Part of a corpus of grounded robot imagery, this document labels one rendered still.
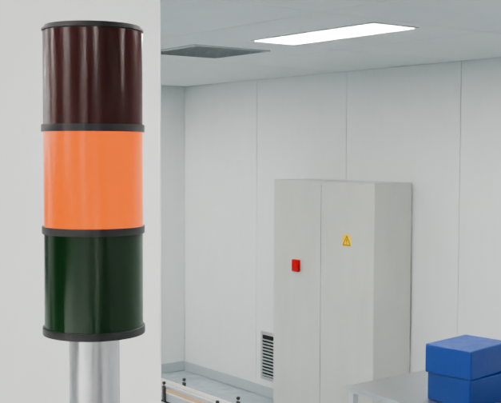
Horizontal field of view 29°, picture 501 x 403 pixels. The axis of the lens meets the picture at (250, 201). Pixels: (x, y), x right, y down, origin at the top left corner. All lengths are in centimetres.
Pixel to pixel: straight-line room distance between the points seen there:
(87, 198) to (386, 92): 735
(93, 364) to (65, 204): 8
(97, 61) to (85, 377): 15
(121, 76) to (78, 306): 11
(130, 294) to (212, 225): 917
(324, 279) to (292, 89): 186
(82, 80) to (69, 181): 5
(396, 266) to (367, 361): 75
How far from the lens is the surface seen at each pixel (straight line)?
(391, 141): 773
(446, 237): 737
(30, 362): 206
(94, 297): 47
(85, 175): 46
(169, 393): 555
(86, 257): 46
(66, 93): 47
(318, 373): 792
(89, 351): 48
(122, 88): 47
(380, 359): 749
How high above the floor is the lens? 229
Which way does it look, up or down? 3 degrees down
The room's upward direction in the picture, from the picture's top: straight up
